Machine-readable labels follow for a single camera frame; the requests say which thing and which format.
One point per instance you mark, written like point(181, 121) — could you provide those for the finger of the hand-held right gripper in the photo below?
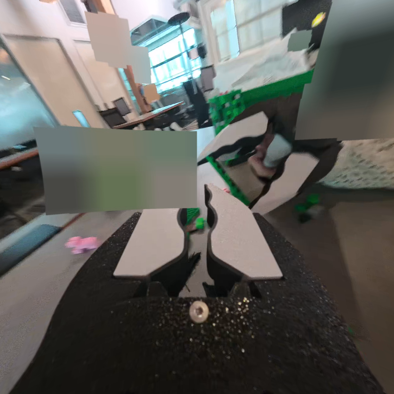
point(289, 181)
point(237, 129)

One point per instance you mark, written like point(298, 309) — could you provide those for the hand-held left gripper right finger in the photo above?
point(240, 243)

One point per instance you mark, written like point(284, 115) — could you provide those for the green box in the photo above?
point(277, 86)

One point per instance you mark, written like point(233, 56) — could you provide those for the white wall vent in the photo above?
point(73, 12)

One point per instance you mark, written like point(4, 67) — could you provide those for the person's right hand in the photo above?
point(257, 161)

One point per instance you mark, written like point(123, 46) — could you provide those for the black computer monitor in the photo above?
point(120, 106)

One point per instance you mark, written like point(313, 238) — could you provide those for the black office chair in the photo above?
point(197, 101)

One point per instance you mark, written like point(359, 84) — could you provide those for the small green lego brick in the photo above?
point(200, 223)

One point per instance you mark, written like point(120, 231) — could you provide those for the black floor lamp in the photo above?
point(178, 17)

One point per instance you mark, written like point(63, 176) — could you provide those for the large mottled green lego build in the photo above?
point(227, 107)

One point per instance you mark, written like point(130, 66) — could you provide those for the wooden desk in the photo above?
point(147, 115)

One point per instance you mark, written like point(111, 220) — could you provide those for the white paper bags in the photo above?
point(264, 67)

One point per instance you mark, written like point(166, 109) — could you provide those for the pink lego pig figure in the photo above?
point(81, 243)

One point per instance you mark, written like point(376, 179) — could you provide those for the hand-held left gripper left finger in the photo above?
point(150, 243)

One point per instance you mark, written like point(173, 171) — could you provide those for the person's right forearm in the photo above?
point(363, 163)

